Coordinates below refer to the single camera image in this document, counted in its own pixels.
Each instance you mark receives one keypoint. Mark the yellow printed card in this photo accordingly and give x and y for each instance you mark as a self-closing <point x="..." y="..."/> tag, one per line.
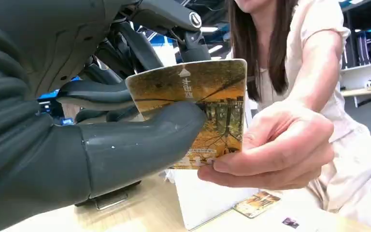
<point x="256" y="204"/>
<point x="217" y="83"/>

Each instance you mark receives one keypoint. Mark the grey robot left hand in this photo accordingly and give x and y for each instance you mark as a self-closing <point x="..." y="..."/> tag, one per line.
<point x="124" y="150"/>

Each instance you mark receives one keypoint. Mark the background shelf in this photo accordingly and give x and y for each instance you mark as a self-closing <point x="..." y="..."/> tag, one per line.
<point x="364" y="48"/>

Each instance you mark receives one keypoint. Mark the person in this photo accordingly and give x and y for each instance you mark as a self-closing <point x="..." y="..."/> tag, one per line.
<point x="348" y="153"/>

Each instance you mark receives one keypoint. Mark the white desk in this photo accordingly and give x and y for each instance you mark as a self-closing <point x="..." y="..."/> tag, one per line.
<point x="204" y="198"/>

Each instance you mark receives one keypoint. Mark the person's hand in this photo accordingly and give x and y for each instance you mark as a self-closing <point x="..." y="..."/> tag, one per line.
<point x="284" y="144"/>

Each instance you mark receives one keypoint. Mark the small photo print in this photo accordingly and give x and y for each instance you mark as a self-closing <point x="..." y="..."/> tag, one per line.
<point x="290" y="223"/>

